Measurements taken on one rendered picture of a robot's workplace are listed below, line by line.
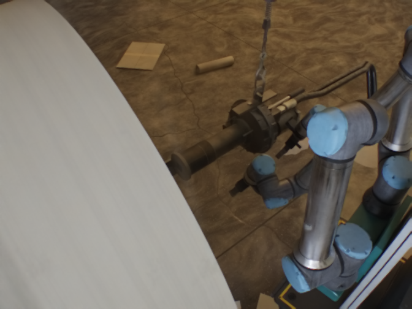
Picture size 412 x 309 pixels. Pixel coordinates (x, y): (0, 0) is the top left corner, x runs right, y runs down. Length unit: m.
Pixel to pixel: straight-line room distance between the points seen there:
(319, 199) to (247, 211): 1.55
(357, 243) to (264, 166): 0.46
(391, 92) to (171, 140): 2.03
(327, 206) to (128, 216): 0.62
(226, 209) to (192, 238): 1.87
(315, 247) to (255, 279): 1.15
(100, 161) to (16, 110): 0.19
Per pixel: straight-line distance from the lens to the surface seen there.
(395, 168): 1.71
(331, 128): 0.90
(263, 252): 2.42
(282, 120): 1.93
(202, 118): 3.26
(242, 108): 1.65
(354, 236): 1.40
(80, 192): 0.66
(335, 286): 1.56
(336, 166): 0.97
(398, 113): 1.69
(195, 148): 1.60
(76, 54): 0.81
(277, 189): 1.42
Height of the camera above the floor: 2.11
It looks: 46 degrees down
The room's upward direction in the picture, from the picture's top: straight up
